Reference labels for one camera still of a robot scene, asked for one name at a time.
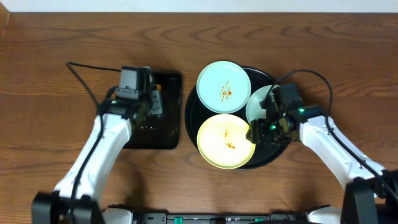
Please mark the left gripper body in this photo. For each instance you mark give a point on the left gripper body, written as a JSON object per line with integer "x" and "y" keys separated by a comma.
{"x": 150, "y": 105}

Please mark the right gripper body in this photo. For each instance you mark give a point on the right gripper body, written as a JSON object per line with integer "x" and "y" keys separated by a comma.
{"x": 268, "y": 132}

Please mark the light blue plate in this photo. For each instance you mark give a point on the light blue plate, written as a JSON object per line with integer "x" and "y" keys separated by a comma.
{"x": 223, "y": 87}
{"x": 255, "y": 111}

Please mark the yellow plate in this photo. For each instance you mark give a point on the yellow plate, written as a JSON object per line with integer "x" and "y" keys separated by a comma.
{"x": 222, "y": 142}

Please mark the light blue plate top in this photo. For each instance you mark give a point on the light blue plate top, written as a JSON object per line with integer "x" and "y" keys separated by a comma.
{"x": 223, "y": 87}

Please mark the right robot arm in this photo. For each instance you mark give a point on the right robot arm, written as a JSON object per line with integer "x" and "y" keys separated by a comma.
{"x": 370, "y": 189}

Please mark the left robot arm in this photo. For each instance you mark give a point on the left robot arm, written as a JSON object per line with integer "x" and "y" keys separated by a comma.
{"x": 76, "y": 197}

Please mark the black rectangular tray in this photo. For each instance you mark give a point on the black rectangular tray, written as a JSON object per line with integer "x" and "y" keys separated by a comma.
{"x": 161, "y": 131}

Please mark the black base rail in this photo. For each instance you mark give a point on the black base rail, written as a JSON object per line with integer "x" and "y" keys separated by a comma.
{"x": 217, "y": 218}

